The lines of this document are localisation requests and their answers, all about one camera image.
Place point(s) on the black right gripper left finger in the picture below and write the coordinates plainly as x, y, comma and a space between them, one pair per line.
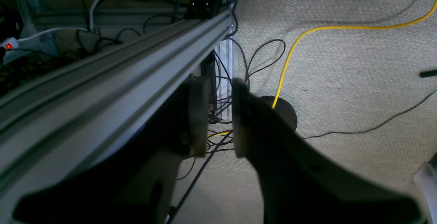
134, 185

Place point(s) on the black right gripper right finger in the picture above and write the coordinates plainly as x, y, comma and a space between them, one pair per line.
298, 184

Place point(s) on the black round foot disc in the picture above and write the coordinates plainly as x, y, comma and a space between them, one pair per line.
285, 116

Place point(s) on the aluminium frame rail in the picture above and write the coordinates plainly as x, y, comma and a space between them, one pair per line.
60, 124

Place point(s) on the white power strip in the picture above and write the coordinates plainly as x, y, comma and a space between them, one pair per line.
10, 44

